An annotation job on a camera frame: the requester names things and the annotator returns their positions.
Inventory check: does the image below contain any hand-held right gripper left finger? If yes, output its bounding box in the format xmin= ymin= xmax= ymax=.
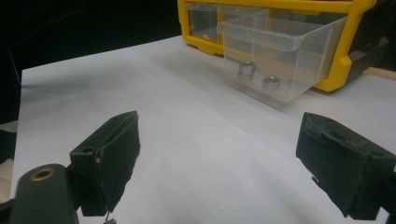
xmin=68 ymin=110 xmax=141 ymax=217

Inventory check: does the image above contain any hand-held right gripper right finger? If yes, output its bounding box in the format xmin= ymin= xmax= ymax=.
xmin=295 ymin=111 xmax=396 ymax=221

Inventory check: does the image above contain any silver hex nut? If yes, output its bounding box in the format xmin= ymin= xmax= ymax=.
xmin=237 ymin=61 xmax=258 ymax=83
xmin=261 ymin=75 xmax=282 ymax=93

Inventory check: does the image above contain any clear plastic drawer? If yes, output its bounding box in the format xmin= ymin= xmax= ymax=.
xmin=217 ymin=13 xmax=348 ymax=104

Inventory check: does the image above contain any yellow and black drawer organizer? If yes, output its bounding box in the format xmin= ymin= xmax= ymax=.
xmin=177 ymin=0 xmax=396 ymax=93

